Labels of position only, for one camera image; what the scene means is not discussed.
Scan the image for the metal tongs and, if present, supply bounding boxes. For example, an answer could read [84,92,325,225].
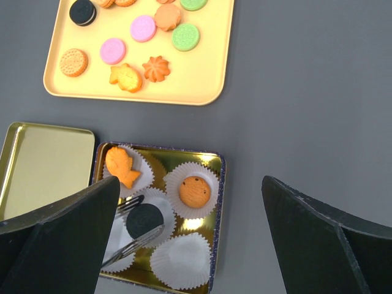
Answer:
[101,205,163,269]

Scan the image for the fish shaped cookie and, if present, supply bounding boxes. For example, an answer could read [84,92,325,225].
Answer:
[105,146,141,189]
[109,63,143,93]

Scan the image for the pink cookie lower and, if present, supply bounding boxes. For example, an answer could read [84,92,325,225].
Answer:
[99,38,126,65]

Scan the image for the paper cup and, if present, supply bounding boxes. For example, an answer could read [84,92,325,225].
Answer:
[115,188,176,248]
[150,233,211,290]
[101,218,135,273]
[164,162,219,219]
[103,144,154,198]

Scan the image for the black sandwich cookie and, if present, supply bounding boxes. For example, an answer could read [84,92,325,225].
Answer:
[126,203,164,239]
[69,0,96,26]

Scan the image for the pink cookie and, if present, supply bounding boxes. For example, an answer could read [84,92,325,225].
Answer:
[99,38,126,65]
[130,15,157,42]

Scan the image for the round biscuit top right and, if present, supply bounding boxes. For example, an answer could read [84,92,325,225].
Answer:
[115,0,137,7]

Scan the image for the center paper cup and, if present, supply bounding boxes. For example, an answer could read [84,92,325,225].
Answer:
[115,188,176,248]

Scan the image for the gold tin lid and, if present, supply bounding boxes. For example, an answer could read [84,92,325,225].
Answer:
[1,122,96,221]

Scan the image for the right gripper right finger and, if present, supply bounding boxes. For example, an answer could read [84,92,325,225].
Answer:
[262,176,391,293]

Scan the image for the chocolate chip cookie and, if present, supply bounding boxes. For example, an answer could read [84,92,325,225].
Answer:
[179,176,211,209]

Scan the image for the orange swirl cookie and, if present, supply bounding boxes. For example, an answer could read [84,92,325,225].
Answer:
[157,0,175,4]
[142,56,171,83]

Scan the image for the orange swirl cookie upper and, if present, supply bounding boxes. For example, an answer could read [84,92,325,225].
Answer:
[157,0,175,4]

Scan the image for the pink cookie upper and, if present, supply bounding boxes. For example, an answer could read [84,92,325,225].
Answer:
[130,15,157,42]

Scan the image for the green cookie upper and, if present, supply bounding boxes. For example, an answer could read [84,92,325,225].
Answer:
[180,0,208,11]

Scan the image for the round dotted biscuit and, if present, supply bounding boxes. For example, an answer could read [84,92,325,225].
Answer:
[59,48,88,77]

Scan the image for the bottom left paper cup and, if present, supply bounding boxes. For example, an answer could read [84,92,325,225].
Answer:
[101,218,135,273]

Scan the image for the green cookie lower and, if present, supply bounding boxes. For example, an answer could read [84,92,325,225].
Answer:
[171,23,200,51]

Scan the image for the green cookie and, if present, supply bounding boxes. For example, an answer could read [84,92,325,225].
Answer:
[171,23,200,51]
[180,0,208,11]

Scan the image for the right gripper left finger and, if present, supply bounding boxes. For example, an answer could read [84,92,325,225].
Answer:
[1,176,119,293]

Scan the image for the black sandwich cookie bottom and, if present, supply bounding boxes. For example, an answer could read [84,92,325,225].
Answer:
[126,203,164,239]

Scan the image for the orange shell cookie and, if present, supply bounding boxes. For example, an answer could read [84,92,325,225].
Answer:
[154,4,181,31]

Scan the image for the gold cookie tin box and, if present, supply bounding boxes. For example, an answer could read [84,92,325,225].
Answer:
[99,143,227,293]

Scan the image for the top left paper cup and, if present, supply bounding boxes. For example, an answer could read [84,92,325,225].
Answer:
[103,144,154,198]

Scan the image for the bottom right paper cup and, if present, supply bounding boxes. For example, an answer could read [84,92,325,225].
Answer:
[150,233,211,290]

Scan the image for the round biscuit top left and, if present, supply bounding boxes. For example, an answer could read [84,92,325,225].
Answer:
[95,0,115,9]

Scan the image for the black sandwich cookie top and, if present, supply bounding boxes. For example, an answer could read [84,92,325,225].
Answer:
[69,0,96,26]

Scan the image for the top right paper cup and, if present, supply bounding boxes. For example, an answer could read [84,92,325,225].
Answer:
[164,162,219,219]

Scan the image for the orange swirl cookie lower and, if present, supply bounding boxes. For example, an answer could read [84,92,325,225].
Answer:
[142,56,171,83]

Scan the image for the orange plastic tray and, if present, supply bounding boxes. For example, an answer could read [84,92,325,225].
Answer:
[43,1,234,106]

